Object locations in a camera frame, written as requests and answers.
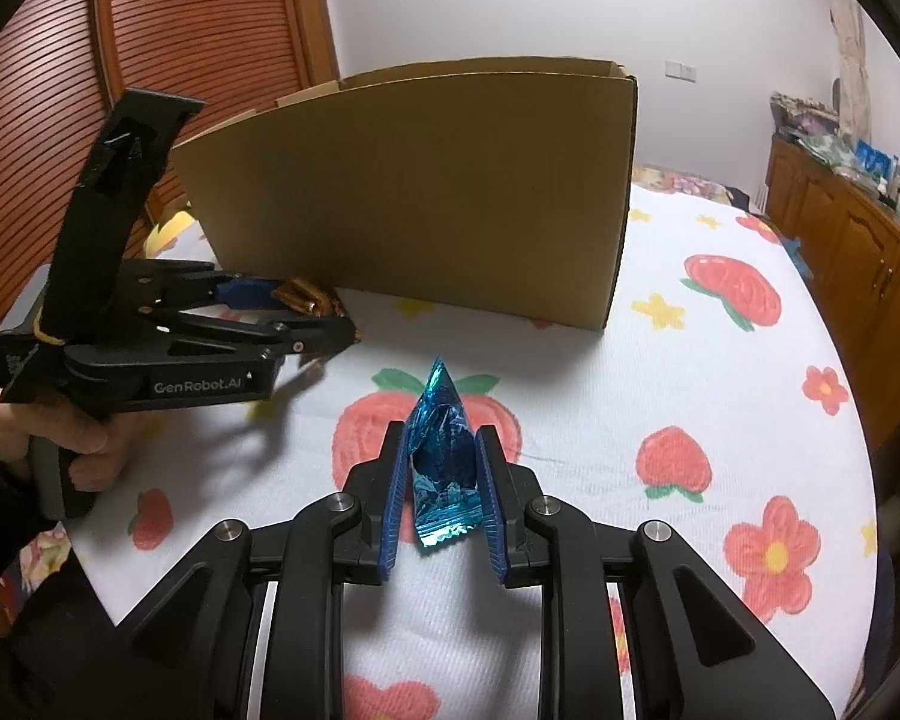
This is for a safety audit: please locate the yellow plush pillow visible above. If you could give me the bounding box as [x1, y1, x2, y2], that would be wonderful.
[144, 210, 196, 257]

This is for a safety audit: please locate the cardboard box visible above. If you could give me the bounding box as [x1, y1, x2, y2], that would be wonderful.
[171, 56, 638, 332]

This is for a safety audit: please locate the patterned curtain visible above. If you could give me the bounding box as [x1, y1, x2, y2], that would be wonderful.
[829, 0, 871, 143]

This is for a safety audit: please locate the wooden louvered wardrobe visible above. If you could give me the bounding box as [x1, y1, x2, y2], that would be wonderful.
[0, 0, 342, 346]

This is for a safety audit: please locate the wooden cabinet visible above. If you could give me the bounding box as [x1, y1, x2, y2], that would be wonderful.
[763, 131, 900, 451]

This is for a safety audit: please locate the strawberry and flower printed blanket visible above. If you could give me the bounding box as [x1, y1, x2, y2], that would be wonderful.
[22, 180, 880, 720]

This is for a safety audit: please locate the floral bedsheet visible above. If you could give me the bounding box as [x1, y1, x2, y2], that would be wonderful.
[630, 163, 766, 211]

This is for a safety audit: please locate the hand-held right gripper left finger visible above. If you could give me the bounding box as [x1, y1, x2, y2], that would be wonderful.
[118, 420, 410, 720]

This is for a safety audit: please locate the golden brown snack packet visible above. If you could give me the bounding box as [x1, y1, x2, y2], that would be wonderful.
[270, 279, 346, 320]

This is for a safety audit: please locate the person's dark clothing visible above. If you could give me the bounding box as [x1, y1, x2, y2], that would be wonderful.
[0, 555, 140, 720]

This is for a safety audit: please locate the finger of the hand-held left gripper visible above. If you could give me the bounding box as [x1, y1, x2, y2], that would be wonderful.
[124, 259, 286, 314]
[154, 311, 362, 359]

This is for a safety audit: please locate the pile of bottles and boxes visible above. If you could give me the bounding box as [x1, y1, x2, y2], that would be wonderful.
[769, 90, 900, 232]

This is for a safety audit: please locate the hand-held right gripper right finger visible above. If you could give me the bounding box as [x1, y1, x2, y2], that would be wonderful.
[474, 424, 830, 720]

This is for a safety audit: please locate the blue foil snack packet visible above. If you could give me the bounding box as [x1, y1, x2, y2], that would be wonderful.
[407, 354, 483, 554]

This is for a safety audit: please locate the person's left hand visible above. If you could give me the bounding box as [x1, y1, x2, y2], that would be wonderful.
[0, 379, 130, 496]

